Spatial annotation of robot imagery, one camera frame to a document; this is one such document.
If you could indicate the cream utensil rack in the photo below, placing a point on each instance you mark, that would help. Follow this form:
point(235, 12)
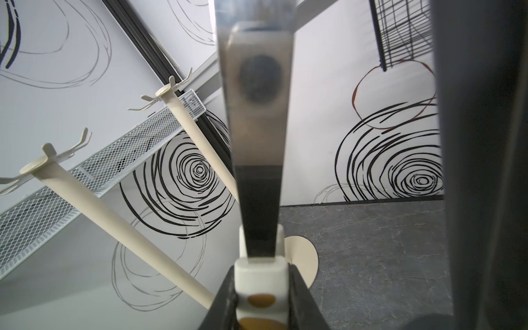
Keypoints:
point(194, 136)
point(47, 169)

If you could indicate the grey utensil rack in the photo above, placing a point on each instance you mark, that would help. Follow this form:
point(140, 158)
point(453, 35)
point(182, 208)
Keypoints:
point(480, 50)

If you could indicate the black wire wall basket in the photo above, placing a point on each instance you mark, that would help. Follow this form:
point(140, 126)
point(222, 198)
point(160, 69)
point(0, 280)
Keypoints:
point(403, 30)

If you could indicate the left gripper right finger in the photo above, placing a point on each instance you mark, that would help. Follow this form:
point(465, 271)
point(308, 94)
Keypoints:
point(304, 313)

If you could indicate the white wire wall basket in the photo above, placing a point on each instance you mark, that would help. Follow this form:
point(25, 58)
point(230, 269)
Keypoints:
point(45, 235)

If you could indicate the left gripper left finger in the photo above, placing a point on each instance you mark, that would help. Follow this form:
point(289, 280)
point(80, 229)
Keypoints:
point(222, 313)

